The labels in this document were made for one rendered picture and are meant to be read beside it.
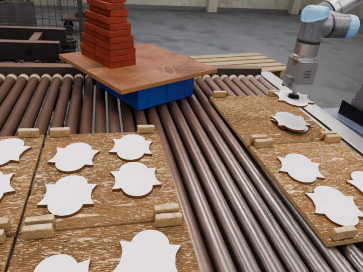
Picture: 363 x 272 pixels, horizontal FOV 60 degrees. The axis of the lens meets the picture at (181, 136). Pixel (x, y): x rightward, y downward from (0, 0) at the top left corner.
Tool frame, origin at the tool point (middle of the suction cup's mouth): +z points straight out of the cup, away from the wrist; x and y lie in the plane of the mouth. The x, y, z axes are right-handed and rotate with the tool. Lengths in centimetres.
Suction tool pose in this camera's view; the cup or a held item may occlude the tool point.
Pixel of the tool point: (292, 100)
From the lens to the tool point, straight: 121.9
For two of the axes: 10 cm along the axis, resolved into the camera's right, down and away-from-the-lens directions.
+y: 2.4, 4.9, -8.4
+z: -0.8, 8.7, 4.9
